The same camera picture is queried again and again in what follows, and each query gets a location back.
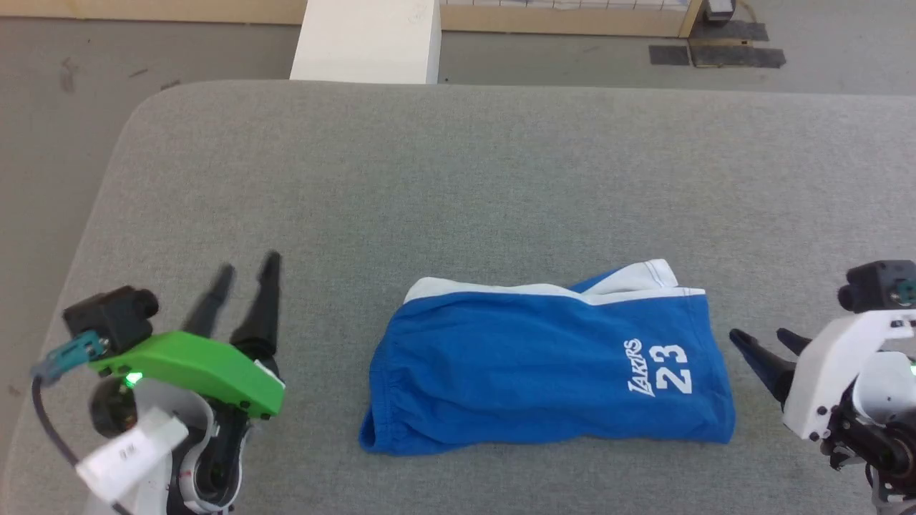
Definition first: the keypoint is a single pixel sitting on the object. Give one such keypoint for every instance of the lemon print partition wooden frame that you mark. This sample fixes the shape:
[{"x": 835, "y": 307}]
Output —
[{"x": 572, "y": 18}]

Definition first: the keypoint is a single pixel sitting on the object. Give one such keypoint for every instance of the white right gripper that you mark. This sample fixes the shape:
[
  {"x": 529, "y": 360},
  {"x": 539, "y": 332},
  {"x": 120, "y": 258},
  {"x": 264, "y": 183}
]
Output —
[{"x": 830, "y": 372}]

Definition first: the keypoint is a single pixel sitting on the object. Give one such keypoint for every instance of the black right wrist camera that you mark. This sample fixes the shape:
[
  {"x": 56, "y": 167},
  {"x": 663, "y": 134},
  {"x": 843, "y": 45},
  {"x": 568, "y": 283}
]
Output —
[{"x": 880, "y": 286}]

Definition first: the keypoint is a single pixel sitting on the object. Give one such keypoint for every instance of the blue basketball shorts white trim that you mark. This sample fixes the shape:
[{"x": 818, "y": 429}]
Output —
[{"x": 515, "y": 372}]

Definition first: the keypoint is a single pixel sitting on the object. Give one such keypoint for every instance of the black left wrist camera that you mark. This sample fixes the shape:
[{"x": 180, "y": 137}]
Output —
[{"x": 114, "y": 318}]

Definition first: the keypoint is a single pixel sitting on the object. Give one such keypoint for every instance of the white rectangular box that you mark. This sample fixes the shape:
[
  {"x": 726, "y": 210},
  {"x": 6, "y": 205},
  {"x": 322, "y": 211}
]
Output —
[{"x": 368, "y": 39}]

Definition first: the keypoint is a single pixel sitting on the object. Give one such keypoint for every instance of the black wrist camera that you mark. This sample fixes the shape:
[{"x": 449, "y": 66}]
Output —
[
  {"x": 880, "y": 286},
  {"x": 114, "y": 318}
]

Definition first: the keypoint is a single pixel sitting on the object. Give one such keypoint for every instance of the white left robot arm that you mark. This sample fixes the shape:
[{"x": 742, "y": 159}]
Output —
[{"x": 193, "y": 458}]

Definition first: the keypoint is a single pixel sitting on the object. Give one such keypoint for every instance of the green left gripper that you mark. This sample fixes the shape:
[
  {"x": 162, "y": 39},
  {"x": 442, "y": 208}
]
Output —
[{"x": 193, "y": 365}]

